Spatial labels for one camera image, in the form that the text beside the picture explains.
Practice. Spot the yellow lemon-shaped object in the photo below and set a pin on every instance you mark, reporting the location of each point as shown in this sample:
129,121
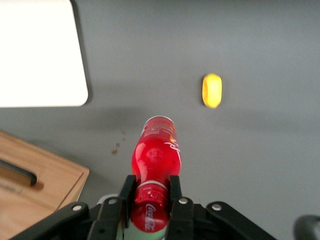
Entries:
212,91

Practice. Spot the cream rectangular tray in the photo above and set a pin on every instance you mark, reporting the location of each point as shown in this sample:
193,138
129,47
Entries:
40,52

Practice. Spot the wooden drawer cabinet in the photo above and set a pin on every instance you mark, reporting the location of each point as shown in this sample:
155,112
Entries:
50,182

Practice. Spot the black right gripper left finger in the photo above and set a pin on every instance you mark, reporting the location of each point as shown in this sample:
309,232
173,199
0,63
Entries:
127,197

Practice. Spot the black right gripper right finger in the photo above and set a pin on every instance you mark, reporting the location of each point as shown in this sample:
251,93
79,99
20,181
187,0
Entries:
178,212

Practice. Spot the red coke bottle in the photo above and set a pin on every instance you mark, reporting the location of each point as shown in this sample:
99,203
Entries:
156,157

